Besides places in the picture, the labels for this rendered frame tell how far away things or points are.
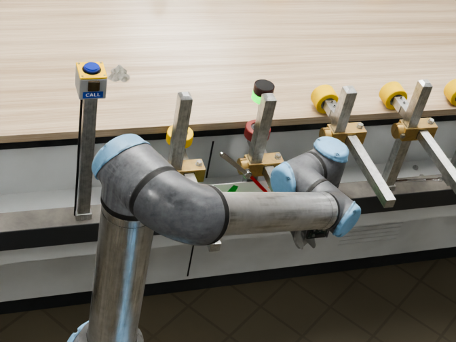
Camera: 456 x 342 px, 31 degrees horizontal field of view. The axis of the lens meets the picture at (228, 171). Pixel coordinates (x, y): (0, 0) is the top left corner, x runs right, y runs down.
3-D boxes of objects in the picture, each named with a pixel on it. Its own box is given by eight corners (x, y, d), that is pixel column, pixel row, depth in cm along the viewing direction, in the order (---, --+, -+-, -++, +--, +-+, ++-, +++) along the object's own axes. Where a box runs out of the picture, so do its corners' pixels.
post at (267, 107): (248, 218, 262) (277, 98, 231) (237, 219, 261) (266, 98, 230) (244, 211, 264) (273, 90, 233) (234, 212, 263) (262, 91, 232)
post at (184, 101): (173, 222, 253) (193, 97, 222) (161, 222, 252) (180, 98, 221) (170, 214, 255) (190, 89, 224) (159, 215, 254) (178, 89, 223)
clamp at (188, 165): (203, 183, 243) (206, 170, 240) (159, 186, 239) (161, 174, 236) (198, 169, 248) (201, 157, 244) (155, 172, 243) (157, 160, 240)
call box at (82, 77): (106, 101, 212) (107, 77, 207) (79, 102, 210) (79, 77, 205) (101, 85, 217) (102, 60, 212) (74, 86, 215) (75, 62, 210)
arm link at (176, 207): (193, 209, 139) (374, 204, 194) (148, 167, 146) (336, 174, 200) (162, 262, 143) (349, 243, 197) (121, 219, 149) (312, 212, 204)
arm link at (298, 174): (302, 187, 192) (338, 169, 199) (269, 159, 197) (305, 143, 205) (294, 216, 198) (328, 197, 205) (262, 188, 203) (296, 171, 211)
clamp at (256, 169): (281, 174, 251) (285, 162, 248) (240, 178, 247) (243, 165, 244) (275, 162, 255) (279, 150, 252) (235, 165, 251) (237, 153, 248)
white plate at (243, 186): (277, 203, 259) (283, 179, 253) (198, 210, 251) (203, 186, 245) (276, 201, 260) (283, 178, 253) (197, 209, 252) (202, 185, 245)
